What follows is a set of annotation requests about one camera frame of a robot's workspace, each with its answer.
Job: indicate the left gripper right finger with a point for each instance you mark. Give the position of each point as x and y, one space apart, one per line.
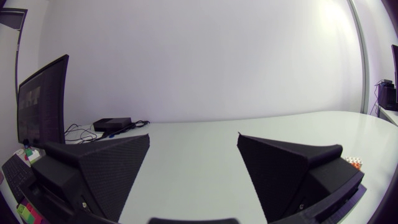
280 174

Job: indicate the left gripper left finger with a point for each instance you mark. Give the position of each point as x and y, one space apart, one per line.
105 174

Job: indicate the black power brick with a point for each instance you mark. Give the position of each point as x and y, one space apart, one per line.
111 123

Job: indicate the white toy brick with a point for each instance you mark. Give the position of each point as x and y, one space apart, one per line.
35 155
354 160

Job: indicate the orange toy brick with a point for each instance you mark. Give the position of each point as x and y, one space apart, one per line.
356 165

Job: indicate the green toy brick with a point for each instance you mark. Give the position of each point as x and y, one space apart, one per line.
25 213
28 152

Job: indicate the red toy brick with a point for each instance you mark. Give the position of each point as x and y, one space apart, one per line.
35 214

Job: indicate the black keyboard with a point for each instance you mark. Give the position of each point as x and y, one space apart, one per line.
17 174

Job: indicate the dark screen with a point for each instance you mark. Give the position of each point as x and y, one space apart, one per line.
42 102
395 71

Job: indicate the black box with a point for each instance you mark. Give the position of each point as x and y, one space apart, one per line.
387 96

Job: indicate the dark floor lamp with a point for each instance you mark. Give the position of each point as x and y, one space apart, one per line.
14 19

